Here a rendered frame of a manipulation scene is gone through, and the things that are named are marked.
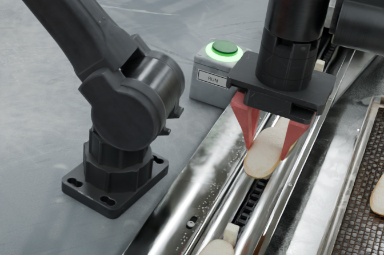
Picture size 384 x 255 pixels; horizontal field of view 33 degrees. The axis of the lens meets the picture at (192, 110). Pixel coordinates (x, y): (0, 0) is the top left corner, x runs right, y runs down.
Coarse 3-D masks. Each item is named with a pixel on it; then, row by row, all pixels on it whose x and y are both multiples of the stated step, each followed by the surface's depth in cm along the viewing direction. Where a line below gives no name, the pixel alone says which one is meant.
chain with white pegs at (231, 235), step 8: (328, 48) 113; (328, 56) 111; (320, 64) 102; (256, 184) 81; (264, 184) 81; (256, 192) 80; (248, 200) 78; (256, 200) 78; (248, 208) 77; (240, 216) 76; (248, 216) 76; (232, 224) 70; (240, 224) 75; (232, 232) 69; (240, 232) 73; (224, 240) 70; (232, 240) 70
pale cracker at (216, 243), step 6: (216, 240) 70; (222, 240) 70; (210, 246) 69; (216, 246) 69; (222, 246) 69; (228, 246) 69; (204, 252) 68; (210, 252) 68; (216, 252) 68; (222, 252) 68; (228, 252) 68
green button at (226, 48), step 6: (216, 42) 96; (222, 42) 97; (228, 42) 97; (216, 48) 95; (222, 48) 95; (228, 48) 95; (234, 48) 96; (222, 54) 94; (228, 54) 94; (234, 54) 95
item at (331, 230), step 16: (368, 112) 87; (368, 128) 85; (368, 144) 82; (352, 160) 78; (368, 160) 79; (352, 176) 76; (368, 176) 77; (352, 192) 74; (336, 208) 71; (336, 224) 69; (336, 240) 67; (368, 240) 67
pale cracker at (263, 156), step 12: (264, 132) 74; (276, 132) 74; (252, 144) 72; (264, 144) 72; (276, 144) 72; (252, 156) 70; (264, 156) 70; (276, 156) 71; (252, 168) 69; (264, 168) 69
